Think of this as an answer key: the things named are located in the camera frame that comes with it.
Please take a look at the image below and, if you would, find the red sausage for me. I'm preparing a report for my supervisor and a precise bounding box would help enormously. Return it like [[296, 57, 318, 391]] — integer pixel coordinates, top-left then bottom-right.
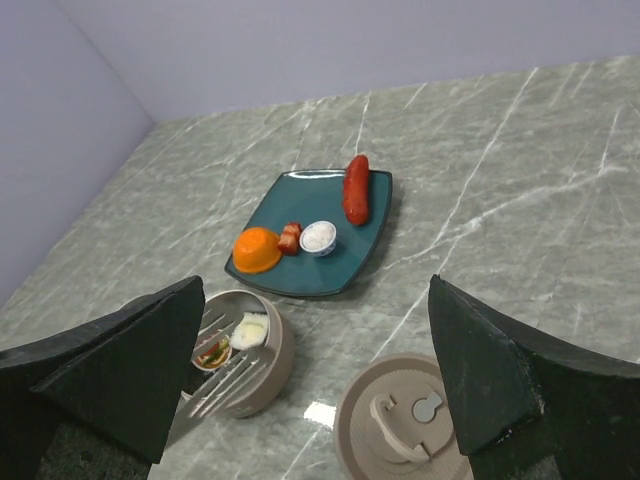
[[342, 155, 370, 226]]

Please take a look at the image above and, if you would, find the red bacon roll piece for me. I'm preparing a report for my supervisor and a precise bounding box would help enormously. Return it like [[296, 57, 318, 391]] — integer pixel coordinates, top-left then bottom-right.
[[277, 222, 303, 256]]

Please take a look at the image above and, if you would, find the teal square plate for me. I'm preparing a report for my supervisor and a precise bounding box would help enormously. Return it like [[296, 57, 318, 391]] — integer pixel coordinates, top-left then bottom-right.
[[224, 169, 393, 297]]

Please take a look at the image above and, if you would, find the beige lid with handle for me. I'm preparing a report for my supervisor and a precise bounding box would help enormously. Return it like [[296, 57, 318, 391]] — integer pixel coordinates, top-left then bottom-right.
[[333, 353, 473, 480]]

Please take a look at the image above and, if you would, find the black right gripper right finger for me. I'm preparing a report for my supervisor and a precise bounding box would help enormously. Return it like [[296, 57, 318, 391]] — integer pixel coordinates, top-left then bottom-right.
[[428, 275, 639, 479]]

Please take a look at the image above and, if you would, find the orange half fruit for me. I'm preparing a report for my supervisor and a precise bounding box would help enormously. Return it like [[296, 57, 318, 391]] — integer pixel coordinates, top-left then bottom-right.
[[232, 227, 282, 274]]

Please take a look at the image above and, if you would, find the right steel lunch container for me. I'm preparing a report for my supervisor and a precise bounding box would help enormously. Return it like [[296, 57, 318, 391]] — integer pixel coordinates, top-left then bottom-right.
[[176, 290, 295, 422]]

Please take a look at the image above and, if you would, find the small white rice bowl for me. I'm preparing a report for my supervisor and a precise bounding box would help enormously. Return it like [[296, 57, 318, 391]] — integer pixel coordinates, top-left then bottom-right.
[[299, 220, 337, 257]]

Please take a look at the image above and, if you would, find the white sushi roll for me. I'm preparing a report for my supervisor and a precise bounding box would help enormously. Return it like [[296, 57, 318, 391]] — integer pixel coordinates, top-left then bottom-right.
[[229, 312, 269, 351]]

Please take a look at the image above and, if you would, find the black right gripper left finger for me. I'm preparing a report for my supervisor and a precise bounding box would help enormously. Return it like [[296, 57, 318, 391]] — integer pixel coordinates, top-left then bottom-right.
[[1, 276, 205, 479]]

